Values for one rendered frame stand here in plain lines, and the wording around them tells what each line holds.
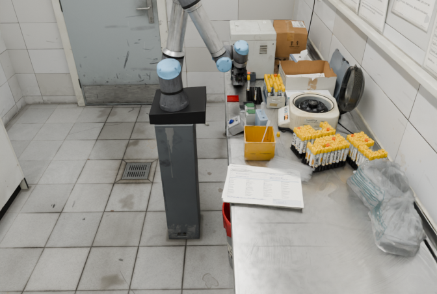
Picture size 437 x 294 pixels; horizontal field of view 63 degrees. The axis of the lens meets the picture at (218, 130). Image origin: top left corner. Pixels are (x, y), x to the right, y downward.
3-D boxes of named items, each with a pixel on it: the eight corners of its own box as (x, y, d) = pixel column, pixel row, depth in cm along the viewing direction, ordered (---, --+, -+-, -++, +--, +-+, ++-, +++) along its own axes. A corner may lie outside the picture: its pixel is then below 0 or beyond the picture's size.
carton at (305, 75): (276, 82, 223) (278, 59, 215) (322, 81, 223) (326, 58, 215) (283, 101, 202) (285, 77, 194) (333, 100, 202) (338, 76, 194)
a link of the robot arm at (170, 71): (158, 93, 176) (154, 68, 169) (161, 82, 187) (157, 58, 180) (183, 92, 176) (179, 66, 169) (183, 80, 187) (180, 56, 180)
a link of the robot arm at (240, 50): (232, 39, 183) (248, 38, 183) (231, 53, 193) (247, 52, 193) (233, 51, 180) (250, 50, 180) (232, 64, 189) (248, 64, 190)
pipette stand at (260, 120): (251, 127, 180) (252, 109, 174) (264, 125, 181) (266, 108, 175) (255, 138, 172) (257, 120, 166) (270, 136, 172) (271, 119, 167)
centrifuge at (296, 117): (278, 110, 194) (279, 90, 187) (333, 113, 190) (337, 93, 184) (277, 134, 174) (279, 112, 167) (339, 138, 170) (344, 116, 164)
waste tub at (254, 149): (242, 143, 168) (243, 125, 162) (271, 144, 167) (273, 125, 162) (243, 160, 157) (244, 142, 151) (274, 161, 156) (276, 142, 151)
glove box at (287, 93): (283, 101, 202) (285, 86, 197) (326, 101, 202) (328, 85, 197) (287, 112, 192) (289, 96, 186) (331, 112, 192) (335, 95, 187)
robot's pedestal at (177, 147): (168, 239, 230) (154, 125, 182) (172, 216, 246) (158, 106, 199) (199, 239, 230) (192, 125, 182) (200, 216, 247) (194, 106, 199)
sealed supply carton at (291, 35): (271, 42, 284) (273, 19, 274) (301, 43, 282) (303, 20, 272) (272, 56, 259) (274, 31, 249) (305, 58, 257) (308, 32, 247)
